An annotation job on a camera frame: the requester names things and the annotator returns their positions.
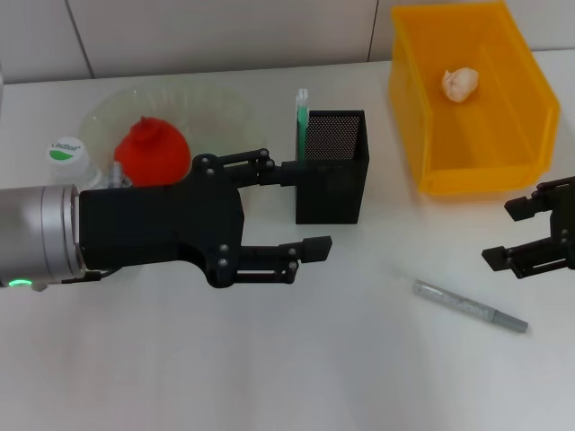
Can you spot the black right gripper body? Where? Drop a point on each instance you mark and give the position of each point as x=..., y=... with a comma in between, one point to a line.
x=563, y=229

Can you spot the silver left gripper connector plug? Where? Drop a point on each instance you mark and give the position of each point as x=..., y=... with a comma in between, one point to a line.
x=117, y=176

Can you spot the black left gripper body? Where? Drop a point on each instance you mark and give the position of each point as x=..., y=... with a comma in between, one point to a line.
x=157, y=224

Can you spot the white paper ball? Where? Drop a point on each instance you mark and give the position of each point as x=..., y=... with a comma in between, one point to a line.
x=460, y=84

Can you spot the mint green pen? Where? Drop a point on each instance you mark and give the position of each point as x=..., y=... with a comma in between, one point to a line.
x=302, y=125

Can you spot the clear green glass fruit plate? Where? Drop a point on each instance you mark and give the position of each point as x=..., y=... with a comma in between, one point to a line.
x=215, y=125

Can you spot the grey marker pen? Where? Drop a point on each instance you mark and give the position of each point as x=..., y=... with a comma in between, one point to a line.
x=476, y=309

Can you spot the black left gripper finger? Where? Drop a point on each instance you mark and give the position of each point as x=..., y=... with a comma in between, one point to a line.
x=287, y=173
x=314, y=249

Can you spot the black mesh pen holder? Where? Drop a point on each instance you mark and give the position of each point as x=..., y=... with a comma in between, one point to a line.
x=337, y=179

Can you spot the clear water bottle green label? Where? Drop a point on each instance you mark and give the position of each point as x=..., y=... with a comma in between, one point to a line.
x=67, y=159

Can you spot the yellow plastic bin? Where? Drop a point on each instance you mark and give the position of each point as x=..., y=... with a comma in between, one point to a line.
x=494, y=148

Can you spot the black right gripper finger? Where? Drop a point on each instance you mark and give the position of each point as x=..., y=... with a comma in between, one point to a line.
x=521, y=260
x=539, y=199

